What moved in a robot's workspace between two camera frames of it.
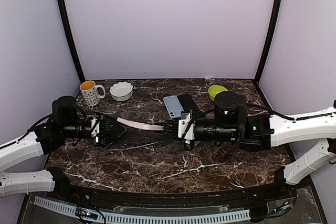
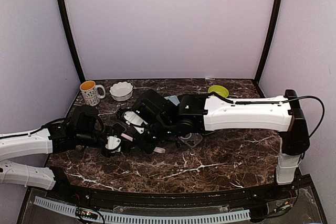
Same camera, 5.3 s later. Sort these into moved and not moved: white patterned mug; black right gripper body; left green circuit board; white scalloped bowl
Moved: black right gripper body
Not moved: left green circuit board; white scalloped bowl; white patterned mug
